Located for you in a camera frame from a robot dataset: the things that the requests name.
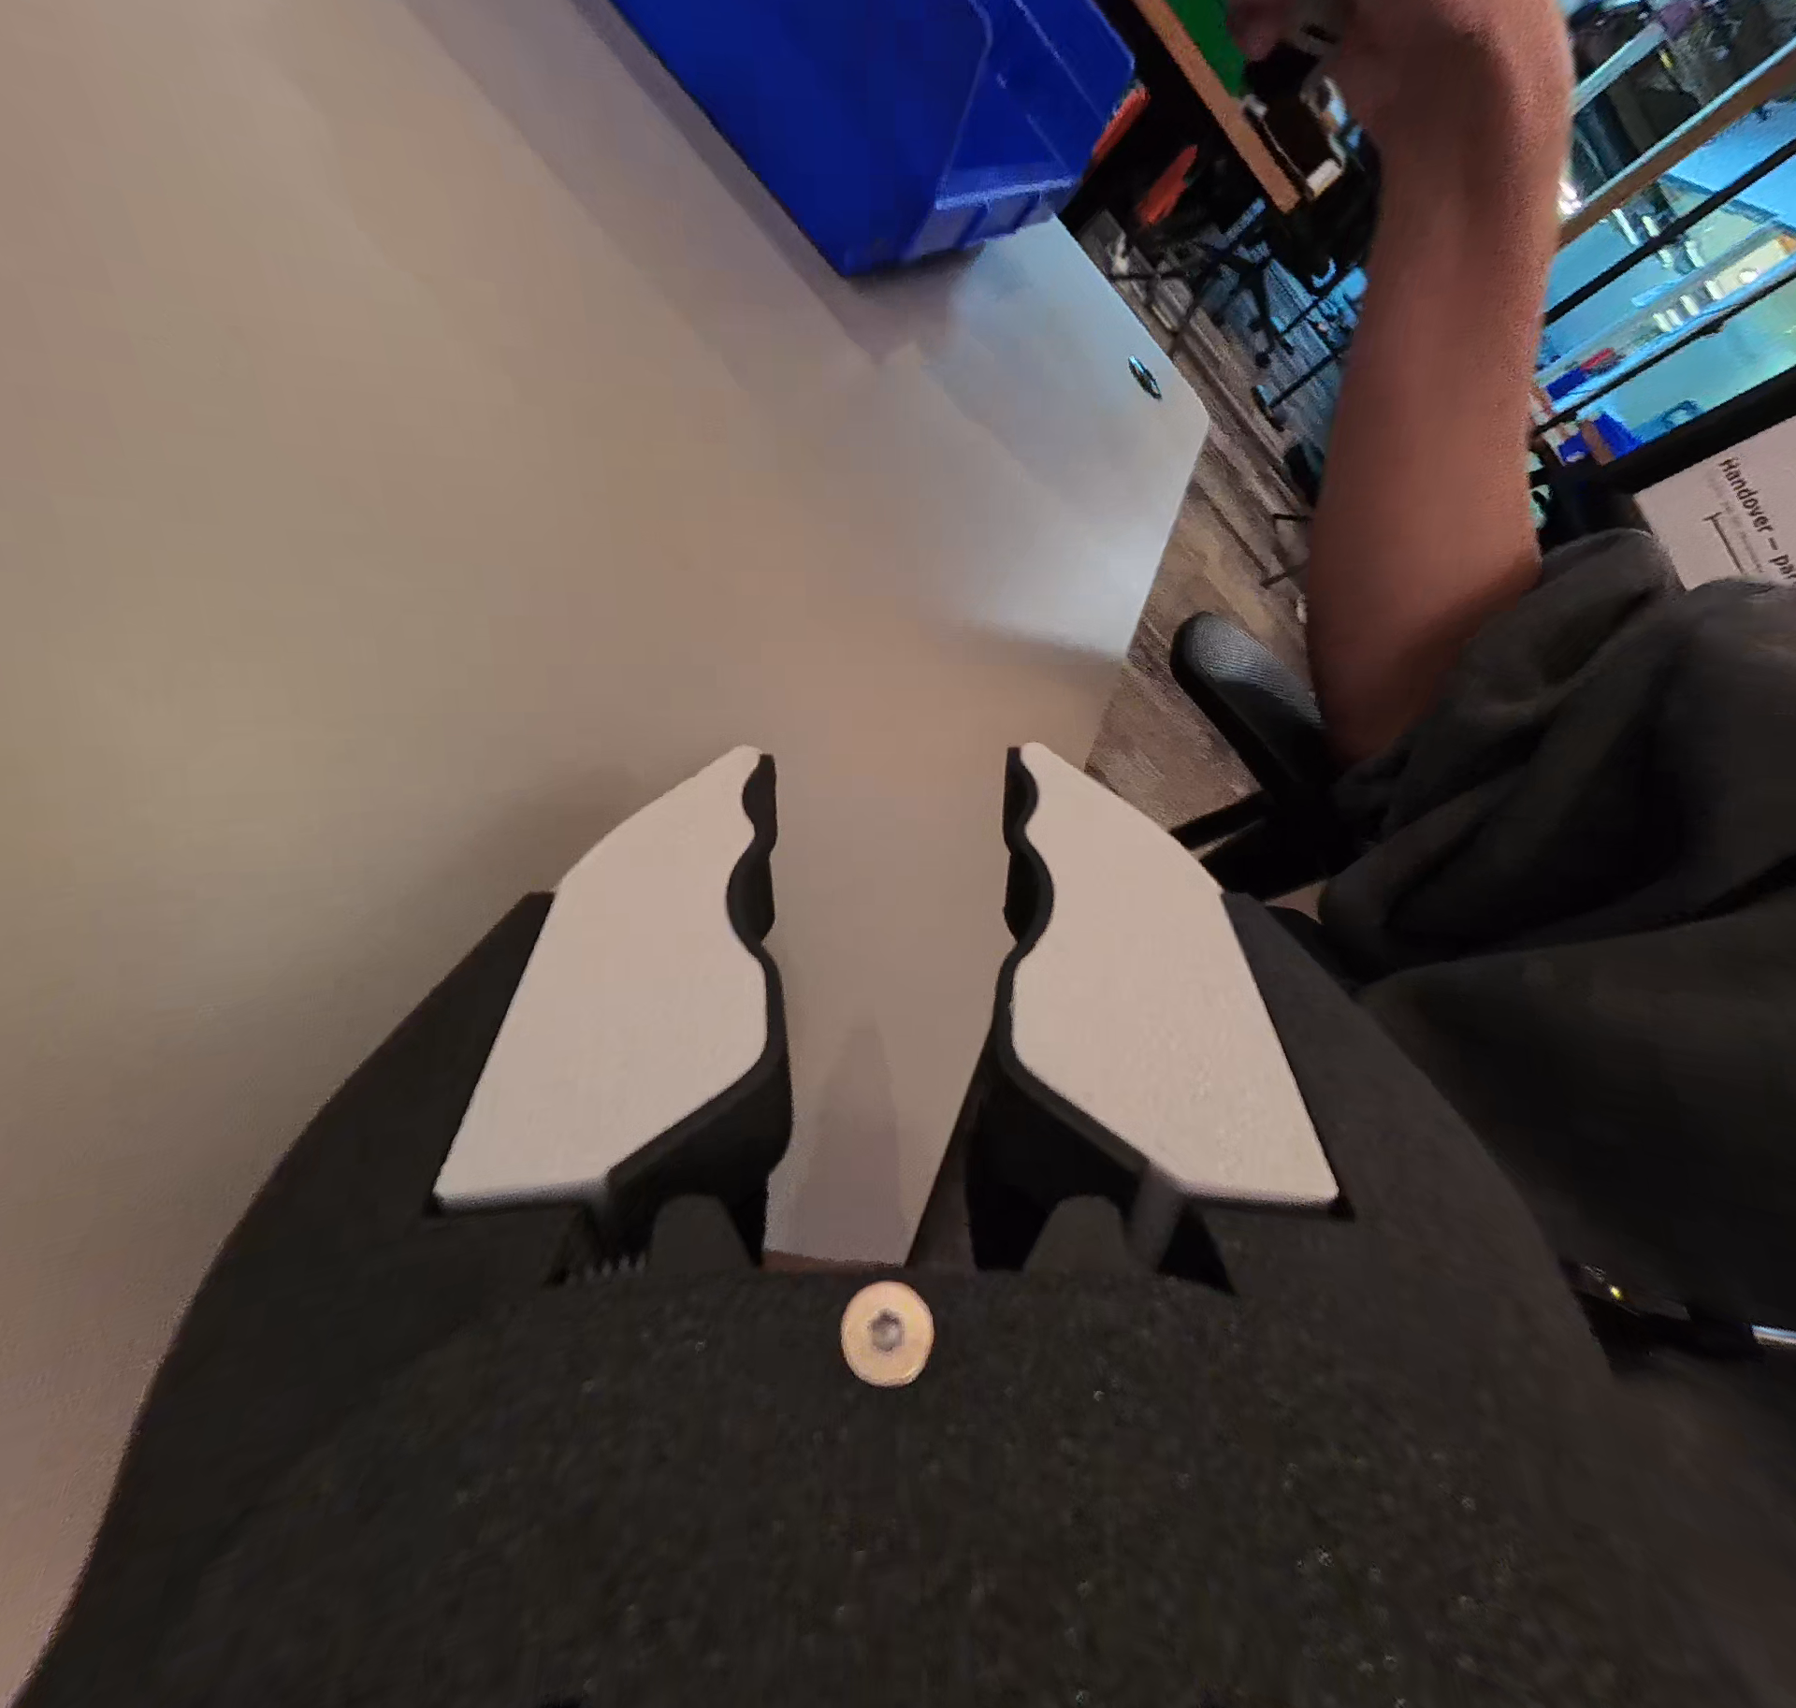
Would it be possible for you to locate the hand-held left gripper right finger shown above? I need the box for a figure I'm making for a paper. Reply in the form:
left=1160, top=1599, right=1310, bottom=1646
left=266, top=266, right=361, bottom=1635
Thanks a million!
left=975, top=744, right=1343, bottom=1217

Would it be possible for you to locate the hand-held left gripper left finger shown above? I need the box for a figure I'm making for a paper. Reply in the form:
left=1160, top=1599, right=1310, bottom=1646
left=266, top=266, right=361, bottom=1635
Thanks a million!
left=433, top=745, right=796, bottom=1217

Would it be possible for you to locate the blue plastic bin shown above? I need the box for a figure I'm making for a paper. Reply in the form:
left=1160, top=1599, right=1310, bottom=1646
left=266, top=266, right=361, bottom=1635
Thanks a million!
left=533, top=0, right=1140, bottom=280

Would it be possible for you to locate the person's right forearm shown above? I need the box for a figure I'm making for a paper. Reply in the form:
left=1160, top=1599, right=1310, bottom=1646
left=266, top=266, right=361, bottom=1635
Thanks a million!
left=1304, top=25, right=1574, bottom=770

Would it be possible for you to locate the person's black chair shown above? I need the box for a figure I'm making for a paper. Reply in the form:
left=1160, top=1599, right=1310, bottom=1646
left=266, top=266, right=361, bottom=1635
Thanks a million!
left=1169, top=612, right=1343, bottom=896

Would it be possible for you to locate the printed marker board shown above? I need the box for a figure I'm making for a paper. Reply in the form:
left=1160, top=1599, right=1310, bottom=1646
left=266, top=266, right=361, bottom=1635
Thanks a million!
left=1634, top=440, right=1796, bottom=593

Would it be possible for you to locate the wooden table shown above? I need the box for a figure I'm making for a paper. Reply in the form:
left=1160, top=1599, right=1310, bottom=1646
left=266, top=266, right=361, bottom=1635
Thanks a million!
left=1039, top=0, right=1320, bottom=217

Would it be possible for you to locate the green box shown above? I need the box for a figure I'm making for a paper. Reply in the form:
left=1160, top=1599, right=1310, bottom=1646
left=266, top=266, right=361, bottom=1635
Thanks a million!
left=1150, top=0, right=1259, bottom=104

